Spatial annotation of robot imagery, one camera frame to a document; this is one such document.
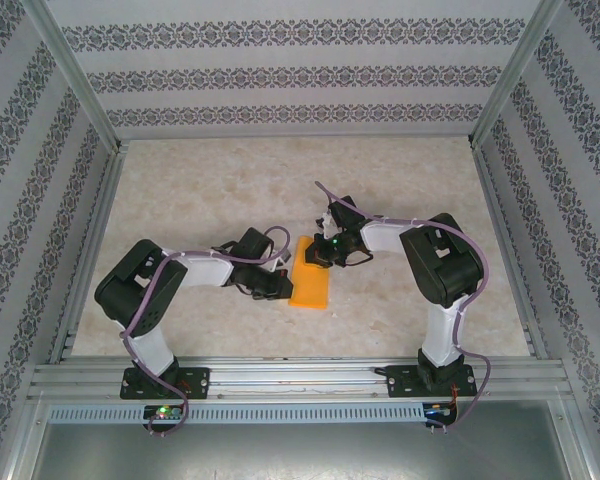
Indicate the aluminium frame post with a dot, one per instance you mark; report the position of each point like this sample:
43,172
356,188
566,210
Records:
75,75
517,75

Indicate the wide aluminium mounting rail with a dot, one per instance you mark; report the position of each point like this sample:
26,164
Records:
300,380

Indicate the orange paper sheet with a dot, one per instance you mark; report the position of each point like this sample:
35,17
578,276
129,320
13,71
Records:
311,287

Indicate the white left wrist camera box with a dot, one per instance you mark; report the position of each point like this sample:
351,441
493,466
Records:
285,257

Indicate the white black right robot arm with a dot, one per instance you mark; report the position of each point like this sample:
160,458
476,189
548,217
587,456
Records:
445,270

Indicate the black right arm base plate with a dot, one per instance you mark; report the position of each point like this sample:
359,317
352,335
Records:
397,380

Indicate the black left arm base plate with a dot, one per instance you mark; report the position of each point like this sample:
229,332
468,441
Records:
200,382

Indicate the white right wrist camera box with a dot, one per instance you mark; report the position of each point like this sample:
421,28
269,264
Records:
324,220

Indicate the aluminium side rail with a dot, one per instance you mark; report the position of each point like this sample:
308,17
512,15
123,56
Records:
493,200
105,200

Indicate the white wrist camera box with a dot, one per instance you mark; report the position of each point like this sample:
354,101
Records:
324,220
285,257

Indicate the grey metal panel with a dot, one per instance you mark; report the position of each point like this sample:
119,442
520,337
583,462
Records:
300,455

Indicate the small circuit board with LEDs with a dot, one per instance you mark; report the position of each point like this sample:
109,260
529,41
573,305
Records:
437,411
162,412

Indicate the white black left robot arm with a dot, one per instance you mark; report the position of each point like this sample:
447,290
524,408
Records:
130,285

